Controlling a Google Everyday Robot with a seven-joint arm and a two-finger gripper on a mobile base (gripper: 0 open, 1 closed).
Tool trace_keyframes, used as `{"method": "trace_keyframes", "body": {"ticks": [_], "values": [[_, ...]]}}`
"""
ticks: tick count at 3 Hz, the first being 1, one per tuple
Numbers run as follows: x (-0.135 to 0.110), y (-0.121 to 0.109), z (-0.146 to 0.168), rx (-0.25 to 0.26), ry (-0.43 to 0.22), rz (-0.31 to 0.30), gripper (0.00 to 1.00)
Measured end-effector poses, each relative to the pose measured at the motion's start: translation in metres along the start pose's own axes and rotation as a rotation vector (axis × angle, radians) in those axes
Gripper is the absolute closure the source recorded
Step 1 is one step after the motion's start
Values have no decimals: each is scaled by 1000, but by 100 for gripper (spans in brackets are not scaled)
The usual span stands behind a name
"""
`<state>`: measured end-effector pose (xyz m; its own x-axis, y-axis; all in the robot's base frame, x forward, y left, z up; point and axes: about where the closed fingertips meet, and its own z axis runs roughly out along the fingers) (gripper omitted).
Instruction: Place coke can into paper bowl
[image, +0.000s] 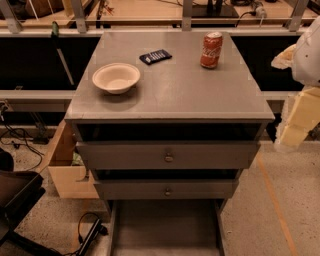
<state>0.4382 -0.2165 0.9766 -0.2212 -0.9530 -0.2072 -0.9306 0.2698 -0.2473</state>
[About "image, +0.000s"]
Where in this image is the upper grey drawer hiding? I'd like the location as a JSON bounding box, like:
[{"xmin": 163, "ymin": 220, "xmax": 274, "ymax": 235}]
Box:
[{"xmin": 77, "ymin": 141, "xmax": 260, "ymax": 170}]

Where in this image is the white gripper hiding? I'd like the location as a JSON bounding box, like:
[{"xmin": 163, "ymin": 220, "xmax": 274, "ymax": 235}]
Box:
[{"xmin": 271, "ymin": 17, "xmax": 320, "ymax": 147}]

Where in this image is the black power strip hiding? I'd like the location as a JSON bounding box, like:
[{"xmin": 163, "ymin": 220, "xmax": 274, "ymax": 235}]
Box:
[{"xmin": 76, "ymin": 219, "xmax": 108, "ymax": 256}]

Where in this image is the grey drawer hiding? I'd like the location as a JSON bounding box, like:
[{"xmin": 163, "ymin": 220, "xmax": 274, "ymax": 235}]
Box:
[
  {"xmin": 94, "ymin": 179, "xmax": 239, "ymax": 200},
  {"xmin": 77, "ymin": 141, "xmax": 260, "ymax": 170}
]

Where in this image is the black floor cable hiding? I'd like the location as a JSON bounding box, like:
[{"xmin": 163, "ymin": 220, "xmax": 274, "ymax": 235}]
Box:
[{"xmin": 0, "ymin": 103, "xmax": 45, "ymax": 172}]

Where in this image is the dark blue snack packet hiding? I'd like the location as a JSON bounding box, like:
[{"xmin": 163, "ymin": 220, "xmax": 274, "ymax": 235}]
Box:
[{"xmin": 139, "ymin": 49, "xmax": 172, "ymax": 65}]

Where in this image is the grey drawer cabinet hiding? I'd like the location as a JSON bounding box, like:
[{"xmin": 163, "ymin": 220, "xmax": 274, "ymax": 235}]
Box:
[{"xmin": 65, "ymin": 32, "xmax": 274, "ymax": 256}]

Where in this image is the white paper bowl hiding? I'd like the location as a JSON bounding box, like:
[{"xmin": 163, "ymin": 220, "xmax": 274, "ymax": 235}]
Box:
[{"xmin": 92, "ymin": 63, "xmax": 140, "ymax": 95}]

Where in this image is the red coke can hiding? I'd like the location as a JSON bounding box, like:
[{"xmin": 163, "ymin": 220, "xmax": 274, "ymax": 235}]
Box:
[{"xmin": 200, "ymin": 31, "xmax": 223, "ymax": 69}]

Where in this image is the lower grey drawer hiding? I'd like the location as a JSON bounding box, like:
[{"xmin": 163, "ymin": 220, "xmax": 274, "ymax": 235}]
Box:
[{"xmin": 94, "ymin": 179, "xmax": 239, "ymax": 200}]

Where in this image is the cardboard box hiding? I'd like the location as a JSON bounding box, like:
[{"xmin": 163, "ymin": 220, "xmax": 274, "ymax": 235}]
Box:
[{"xmin": 46, "ymin": 121, "xmax": 98, "ymax": 199}]

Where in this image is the black chair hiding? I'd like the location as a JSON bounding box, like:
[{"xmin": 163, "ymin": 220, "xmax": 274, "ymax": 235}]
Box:
[{"xmin": 0, "ymin": 149, "xmax": 61, "ymax": 256}]

